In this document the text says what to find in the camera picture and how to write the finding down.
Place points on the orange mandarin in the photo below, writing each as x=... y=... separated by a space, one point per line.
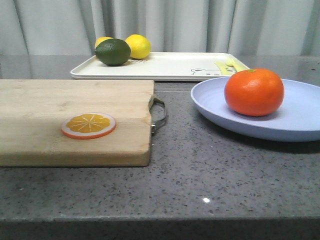
x=254 y=92

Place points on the light blue plate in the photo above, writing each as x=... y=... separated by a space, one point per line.
x=296 y=120

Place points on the white rectangular tray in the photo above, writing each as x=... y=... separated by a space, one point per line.
x=158 y=66

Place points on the orange slice toy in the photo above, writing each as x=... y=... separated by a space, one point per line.
x=88 y=126

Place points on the yellow lemon right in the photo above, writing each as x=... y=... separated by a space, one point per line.
x=140 y=46

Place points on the yellow lemon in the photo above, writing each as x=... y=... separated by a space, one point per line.
x=100 y=40
x=140 y=46

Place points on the green lime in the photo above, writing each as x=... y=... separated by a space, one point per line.
x=113 y=52

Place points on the yellow plastic knife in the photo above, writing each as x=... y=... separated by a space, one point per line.
x=225 y=70

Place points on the yellow plastic fork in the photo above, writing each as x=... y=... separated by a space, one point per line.
x=238 y=66

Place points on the yellow lemon left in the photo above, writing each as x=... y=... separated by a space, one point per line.
x=100 y=40

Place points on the wooden cutting board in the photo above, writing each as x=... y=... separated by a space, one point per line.
x=32 y=112

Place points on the grey curtain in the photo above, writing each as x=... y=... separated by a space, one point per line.
x=238 y=27

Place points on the metal cutting board handle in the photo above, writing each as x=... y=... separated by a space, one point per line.
x=158 y=113

